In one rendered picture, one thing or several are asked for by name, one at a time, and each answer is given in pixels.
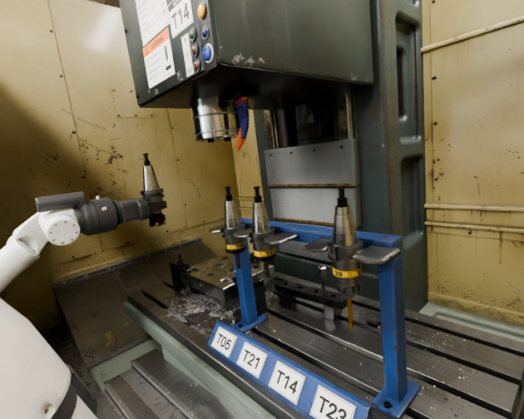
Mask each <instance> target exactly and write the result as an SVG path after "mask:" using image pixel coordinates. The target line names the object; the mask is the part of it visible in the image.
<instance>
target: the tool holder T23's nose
mask: <svg viewBox="0 0 524 419"><path fill-rule="evenodd" d="M337 280H338V281H337V282H336V285H337V290H338V291H339V292H340V293H341V294H342V295H343V296H344V297H345V298H353V297H354V296H355V295H356V294H357V292H358V291H360V284H359V281H358V277H357V278H354V279H341V278H338V277H337Z"/></svg>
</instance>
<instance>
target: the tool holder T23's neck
mask: <svg viewBox="0 0 524 419"><path fill-rule="evenodd" d="M332 263H333V268H334V269H336V270H339V271H354V270H357V269H360V268H361V262H359V261H357V262H352V263H345V262H344V261H341V260H337V261H336V262H334V261H332Z"/></svg>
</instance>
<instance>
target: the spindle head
mask: <svg viewBox="0 0 524 419"><path fill-rule="evenodd" d="M119 3H120V8H121V17H122V21H123V27H124V33H125V36H126V45H127V49H128V54H129V58H130V64H131V72H132V76H133V81H134V86H135V91H136V99H137V104H138V106H140V108H171V109H190V104H189V103H190V102H192V101H195V100H198V99H202V98H206V97H213V96H222V95H223V94H225V93H227V92H230V91H234V90H237V89H259V90H260V96H258V97H256V98H253V99H249V100H248V104H249V105H248V107H249V110H284V109H288V108H290V107H294V106H300V105H303V104H306V103H310V102H313V101H319V100H323V99H325V98H329V97H332V96H336V95H339V94H343V93H345V92H351V91H357V90H360V89H364V88H367V87H371V86H373V54H372V37H371V20H370V3H369V0H209V5H210V17H211V24H212V30H213V37H214V43H215V55H216V61H217V67H216V68H214V69H212V70H210V71H208V72H205V67H204V61H203V56H202V49H201V43H200V32H199V26H198V20H197V13H196V7H195V0H191V5H192V11H193V17H194V22H193V23H192V24H191V25H189V26H188V28H186V29H185V30H184V31H182V32H181V33H180V34H178V35H177V36H176V37H174V38H172V34H171V24H169V25H167V26H166V27H165V28H164V29H163V30H162V31H161V32H159V33H158V34H157V35H156V36H155V37H153V38H152V39H151V40H150V41H149V42H148V43H147V44H146V45H145V46H147V45H148V44H149V43H150V42H151V41H152V40H154V39H155V38H156V37H157V36H158V35H160V34H161V33H162V32H163V31H164V30H165V29H167V28H168V31H169V36H170V41H171V51H172V56H173V62H174V68H175V74H174V75H172V76H170V77H168V78H167V79H165V80H164V81H162V82H160V83H159V84H157V85H155V86H153V87H152V88H151V89H150V88H149V83H148V78H147V73H146V64H145V59H144V54H143V48H144V47H145V46H143V42H142V37H141V29H140V23H139V18H138V13H137V8H136V0H119ZM192 27H194V28H195V30H196V39H195V41H194V42H192V41H191V40H190V38H189V40H190V51H191V47H192V45H193V44H194V43H196V44H197V45H198V47H199V54H198V56H197V57H193V56H192V54H191V57H192V62H193V68H194V61H195V59H199V60H200V63H201V69H200V71H199V72H195V70H194V74H193V75H191V76H188V77H187V75H186V69H185V58H184V52H183V47H182V41H181V38H182V37H183V36H184V35H185V34H186V33H188V34H189V31H190V29H191V28H192Z"/></svg>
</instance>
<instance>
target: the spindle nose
mask: <svg viewBox="0 0 524 419"><path fill-rule="evenodd" d="M189 104H190V115H191V119H192V126H193V131H194V136H195V141H197V142H207V141H208V140H214V141H217V140H224V139H228V138H230V139H234V138H238V135H239V131H240V120H239V117H238V112H237V111H238V110H237V109H236V104H235V101H227V102H223V101H222V96H213V97H206V98H202V99H198V100H195V101H192V102H190V103H189Z"/></svg>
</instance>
